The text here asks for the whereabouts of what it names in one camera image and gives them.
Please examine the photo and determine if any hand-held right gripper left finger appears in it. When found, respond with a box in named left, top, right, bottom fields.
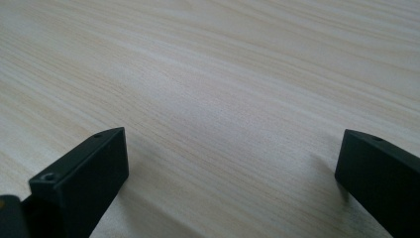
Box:
left=21, top=126, right=130, bottom=238

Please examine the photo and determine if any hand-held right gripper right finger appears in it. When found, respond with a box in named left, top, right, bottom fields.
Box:
left=334, top=128, right=420, bottom=238

